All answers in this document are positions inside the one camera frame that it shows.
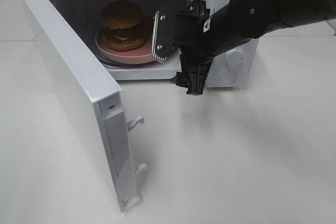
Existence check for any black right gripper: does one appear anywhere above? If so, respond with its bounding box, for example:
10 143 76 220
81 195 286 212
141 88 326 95
151 0 217 95

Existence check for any pink round plate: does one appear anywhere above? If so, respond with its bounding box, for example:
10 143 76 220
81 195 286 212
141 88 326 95
95 16 156 65

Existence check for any round white door button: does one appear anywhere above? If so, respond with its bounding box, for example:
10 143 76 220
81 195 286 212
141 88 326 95
221 71 237 87

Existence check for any burger with sesame-free bun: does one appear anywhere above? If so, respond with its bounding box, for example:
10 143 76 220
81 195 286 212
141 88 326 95
100 1 147 51

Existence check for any white microwave door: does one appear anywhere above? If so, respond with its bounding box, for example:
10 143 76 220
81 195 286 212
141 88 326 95
22 0 147 211

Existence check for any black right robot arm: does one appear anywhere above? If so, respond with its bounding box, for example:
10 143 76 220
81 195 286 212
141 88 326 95
152 0 335 95

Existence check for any glass microwave turntable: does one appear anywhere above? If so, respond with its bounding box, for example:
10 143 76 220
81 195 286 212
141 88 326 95
96 54 169 70

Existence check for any lower white timer knob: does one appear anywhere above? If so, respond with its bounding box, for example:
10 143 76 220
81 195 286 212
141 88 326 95
225 48 245 66

